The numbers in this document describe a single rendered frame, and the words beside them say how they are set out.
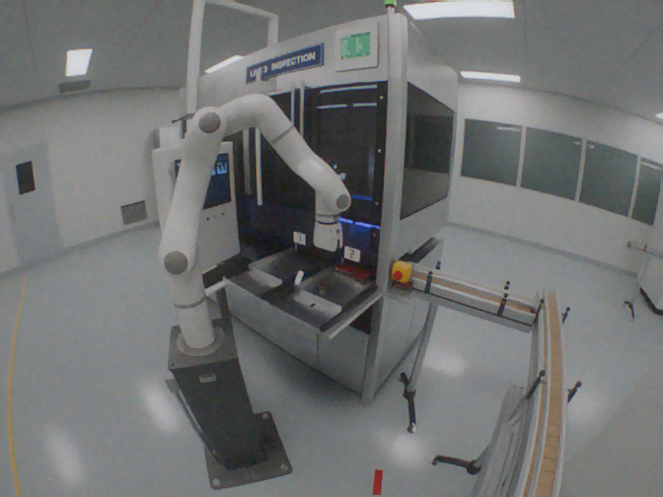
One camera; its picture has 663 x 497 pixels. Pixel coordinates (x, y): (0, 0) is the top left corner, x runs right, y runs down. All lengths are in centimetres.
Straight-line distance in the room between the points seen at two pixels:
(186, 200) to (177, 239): 11
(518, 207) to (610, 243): 208
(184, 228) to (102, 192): 530
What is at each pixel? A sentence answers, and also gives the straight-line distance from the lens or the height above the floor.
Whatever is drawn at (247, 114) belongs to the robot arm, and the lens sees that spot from 83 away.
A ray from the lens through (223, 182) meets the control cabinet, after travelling 174.
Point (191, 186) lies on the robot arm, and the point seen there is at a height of 142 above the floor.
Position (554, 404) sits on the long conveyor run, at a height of 93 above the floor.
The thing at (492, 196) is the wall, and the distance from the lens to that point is 568.
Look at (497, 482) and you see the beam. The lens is 119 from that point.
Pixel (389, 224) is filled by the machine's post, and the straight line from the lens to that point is 117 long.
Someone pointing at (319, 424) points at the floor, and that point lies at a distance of 180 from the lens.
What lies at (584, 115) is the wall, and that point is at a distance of 586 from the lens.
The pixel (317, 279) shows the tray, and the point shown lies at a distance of 136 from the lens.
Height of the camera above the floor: 153
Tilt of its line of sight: 22 degrees down
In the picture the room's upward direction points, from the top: 1 degrees clockwise
